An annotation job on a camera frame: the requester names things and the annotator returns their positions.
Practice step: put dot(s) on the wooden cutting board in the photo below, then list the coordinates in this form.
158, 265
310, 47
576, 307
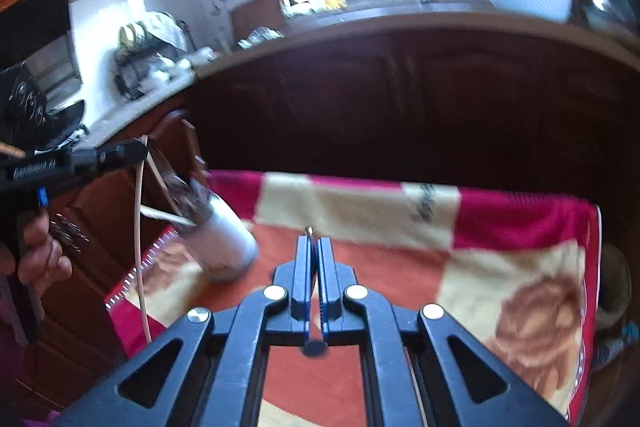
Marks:
254, 14

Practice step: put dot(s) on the black wok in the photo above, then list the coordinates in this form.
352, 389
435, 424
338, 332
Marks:
64, 123

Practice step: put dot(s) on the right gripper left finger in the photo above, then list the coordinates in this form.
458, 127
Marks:
208, 368

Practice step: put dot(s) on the steel utensil holder jar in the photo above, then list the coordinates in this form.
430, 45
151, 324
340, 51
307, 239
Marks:
217, 240

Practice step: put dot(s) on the steel table knife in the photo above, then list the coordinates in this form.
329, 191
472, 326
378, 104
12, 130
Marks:
315, 347

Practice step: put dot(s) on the left hand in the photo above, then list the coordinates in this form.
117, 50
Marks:
42, 261

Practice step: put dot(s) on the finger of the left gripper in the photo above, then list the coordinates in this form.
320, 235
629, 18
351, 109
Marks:
120, 155

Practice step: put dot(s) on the red orange patterned towel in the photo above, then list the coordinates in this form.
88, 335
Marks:
520, 271

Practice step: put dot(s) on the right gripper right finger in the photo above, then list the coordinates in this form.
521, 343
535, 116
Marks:
421, 367

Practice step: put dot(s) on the black dish rack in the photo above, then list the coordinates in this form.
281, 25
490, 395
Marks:
141, 51

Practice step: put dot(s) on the dark brown chopstick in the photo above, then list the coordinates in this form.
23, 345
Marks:
167, 179

